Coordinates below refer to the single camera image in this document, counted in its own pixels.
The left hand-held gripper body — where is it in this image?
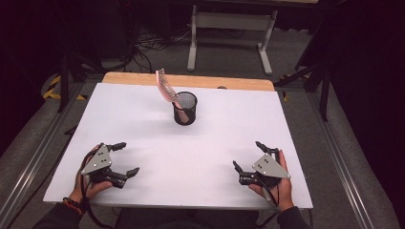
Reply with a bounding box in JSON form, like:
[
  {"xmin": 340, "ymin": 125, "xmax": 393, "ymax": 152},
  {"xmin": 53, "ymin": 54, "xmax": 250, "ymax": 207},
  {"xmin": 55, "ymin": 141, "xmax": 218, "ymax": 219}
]
[{"xmin": 80, "ymin": 142, "xmax": 130, "ymax": 189}]

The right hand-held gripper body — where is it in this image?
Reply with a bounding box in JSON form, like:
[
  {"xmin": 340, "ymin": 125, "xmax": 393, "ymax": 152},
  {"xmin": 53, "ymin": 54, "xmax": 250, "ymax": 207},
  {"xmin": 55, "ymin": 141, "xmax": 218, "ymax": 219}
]
[{"xmin": 238, "ymin": 147, "xmax": 292, "ymax": 189}]

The black mesh pen holder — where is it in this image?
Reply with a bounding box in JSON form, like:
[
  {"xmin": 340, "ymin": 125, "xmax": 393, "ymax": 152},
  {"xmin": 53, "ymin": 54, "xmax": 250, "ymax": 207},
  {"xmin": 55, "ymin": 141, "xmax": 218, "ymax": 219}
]
[{"xmin": 172, "ymin": 91, "xmax": 199, "ymax": 127}]

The pink comb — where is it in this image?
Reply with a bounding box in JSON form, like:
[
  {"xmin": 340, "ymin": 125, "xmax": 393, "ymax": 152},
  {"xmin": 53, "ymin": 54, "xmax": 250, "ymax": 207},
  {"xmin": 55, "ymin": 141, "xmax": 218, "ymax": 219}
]
[{"xmin": 155, "ymin": 68, "xmax": 191, "ymax": 124}]

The person's right hand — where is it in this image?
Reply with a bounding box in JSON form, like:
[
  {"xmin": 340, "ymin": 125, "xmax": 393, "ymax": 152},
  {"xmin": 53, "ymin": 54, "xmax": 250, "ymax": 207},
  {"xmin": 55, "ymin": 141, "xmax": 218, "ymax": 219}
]
[{"xmin": 247, "ymin": 149, "xmax": 295, "ymax": 213}]

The person's left hand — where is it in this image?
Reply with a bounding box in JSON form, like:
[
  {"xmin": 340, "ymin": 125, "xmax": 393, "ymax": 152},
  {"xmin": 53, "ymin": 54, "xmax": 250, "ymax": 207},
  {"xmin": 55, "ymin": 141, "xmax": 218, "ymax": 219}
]
[{"xmin": 68, "ymin": 144, "xmax": 114, "ymax": 203}]

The person's lap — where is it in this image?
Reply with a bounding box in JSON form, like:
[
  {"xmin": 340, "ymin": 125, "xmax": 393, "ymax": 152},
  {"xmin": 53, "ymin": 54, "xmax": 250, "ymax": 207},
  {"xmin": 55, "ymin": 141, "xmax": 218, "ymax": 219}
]
[{"xmin": 114, "ymin": 207, "xmax": 260, "ymax": 229}]

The black metal stand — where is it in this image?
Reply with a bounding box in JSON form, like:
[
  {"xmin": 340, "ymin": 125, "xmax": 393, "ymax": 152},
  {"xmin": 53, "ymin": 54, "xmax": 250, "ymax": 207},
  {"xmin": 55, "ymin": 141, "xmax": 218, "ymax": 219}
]
[
  {"xmin": 272, "ymin": 44, "xmax": 333, "ymax": 122},
  {"xmin": 56, "ymin": 52, "xmax": 108, "ymax": 115}
]

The yellow black hazard tape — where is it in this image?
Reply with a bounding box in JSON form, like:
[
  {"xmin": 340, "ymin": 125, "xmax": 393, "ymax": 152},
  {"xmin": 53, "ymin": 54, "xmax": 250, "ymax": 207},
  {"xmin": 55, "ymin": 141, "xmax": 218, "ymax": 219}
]
[{"xmin": 42, "ymin": 73, "xmax": 88, "ymax": 101}]

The grey metal stand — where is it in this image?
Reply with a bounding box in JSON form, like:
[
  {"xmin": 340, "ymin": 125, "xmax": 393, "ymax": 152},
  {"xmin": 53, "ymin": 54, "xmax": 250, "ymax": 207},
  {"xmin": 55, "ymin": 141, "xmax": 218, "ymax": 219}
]
[{"xmin": 186, "ymin": 0, "xmax": 319, "ymax": 76}]

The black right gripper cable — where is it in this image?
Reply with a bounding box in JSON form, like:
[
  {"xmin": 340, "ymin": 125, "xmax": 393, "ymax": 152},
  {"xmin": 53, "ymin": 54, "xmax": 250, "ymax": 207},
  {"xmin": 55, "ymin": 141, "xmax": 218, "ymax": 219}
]
[{"xmin": 253, "ymin": 176, "xmax": 282, "ymax": 229}]

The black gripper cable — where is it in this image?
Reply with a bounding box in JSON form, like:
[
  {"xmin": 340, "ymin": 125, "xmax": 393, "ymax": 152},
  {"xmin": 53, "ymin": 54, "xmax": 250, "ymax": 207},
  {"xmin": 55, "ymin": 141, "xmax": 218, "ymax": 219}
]
[
  {"xmin": 79, "ymin": 152, "xmax": 114, "ymax": 229},
  {"xmin": 253, "ymin": 176, "xmax": 282, "ymax": 229}
]

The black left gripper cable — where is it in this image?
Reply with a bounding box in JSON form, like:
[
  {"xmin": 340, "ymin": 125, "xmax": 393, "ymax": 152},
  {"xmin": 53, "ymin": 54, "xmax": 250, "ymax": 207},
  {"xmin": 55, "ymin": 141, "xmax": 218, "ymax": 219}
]
[{"xmin": 79, "ymin": 152, "xmax": 114, "ymax": 229}]

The dark beaded bracelet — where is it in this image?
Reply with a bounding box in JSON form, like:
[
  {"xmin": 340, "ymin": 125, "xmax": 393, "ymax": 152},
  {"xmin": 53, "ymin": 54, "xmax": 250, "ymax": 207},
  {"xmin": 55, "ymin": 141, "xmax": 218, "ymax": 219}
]
[{"xmin": 61, "ymin": 197, "xmax": 85, "ymax": 215}]

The aluminium frame rail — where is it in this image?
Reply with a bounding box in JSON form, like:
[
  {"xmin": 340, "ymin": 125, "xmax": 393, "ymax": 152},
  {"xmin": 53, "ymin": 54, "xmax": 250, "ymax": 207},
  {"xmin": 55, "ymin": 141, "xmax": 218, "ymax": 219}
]
[
  {"xmin": 306, "ymin": 91, "xmax": 381, "ymax": 229},
  {"xmin": 0, "ymin": 81, "xmax": 85, "ymax": 229}
]

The bundle of black floor cables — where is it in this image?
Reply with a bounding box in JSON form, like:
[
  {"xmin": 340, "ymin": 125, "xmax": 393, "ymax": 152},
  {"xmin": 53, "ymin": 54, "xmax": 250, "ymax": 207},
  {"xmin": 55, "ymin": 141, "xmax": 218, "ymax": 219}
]
[{"xmin": 118, "ymin": 0, "xmax": 194, "ymax": 74}]

